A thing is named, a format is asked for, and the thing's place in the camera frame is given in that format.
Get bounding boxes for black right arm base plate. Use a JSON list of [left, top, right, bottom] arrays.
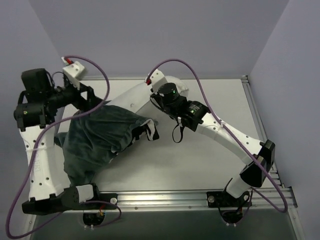
[[206, 190, 252, 208]]

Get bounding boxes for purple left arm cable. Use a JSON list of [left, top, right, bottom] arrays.
[[5, 54, 123, 238]]

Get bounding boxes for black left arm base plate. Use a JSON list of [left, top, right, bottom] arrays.
[[72, 192, 119, 211]]

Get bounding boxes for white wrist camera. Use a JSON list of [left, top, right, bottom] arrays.
[[145, 69, 168, 93], [62, 61, 88, 90]]

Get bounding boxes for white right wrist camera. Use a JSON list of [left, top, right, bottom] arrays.
[[145, 69, 168, 93]]

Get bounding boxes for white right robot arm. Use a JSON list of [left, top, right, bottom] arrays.
[[150, 82, 276, 207]]

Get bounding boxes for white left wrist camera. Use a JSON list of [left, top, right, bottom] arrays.
[[62, 61, 88, 90]]

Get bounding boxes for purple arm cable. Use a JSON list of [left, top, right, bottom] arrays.
[[147, 58, 289, 224], [5, 54, 123, 238]]

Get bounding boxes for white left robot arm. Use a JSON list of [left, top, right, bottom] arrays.
[[13, 68, 102, 216]]

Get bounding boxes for aluminium front mounting rail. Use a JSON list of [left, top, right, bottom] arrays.
[[27, 187, 299, 215]]

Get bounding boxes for aluminium table edge rail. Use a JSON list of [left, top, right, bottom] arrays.
[[241, 75, 284, 188]]

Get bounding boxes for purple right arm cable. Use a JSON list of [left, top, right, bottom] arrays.
[[147, 58, 289, 224]]

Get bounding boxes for white pillow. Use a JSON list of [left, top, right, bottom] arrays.
[[104, 74, 190, 116]]

